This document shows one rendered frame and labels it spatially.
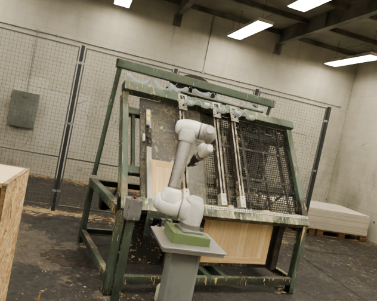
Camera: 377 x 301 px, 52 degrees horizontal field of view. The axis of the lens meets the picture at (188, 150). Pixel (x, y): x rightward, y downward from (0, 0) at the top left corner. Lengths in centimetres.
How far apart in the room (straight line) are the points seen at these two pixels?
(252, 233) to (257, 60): 572
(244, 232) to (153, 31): 556
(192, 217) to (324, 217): 560
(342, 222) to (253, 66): 397
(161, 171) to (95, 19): 547
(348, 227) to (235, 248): 466
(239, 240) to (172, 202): 158
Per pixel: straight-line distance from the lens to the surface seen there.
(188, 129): 298
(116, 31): 868
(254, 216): 411
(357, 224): 885
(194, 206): 295
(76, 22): 868
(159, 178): 370
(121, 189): 349
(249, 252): 452
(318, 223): 831
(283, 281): 465
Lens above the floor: 160
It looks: 3 degrees down
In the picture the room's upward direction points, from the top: 12 degrees clockwise
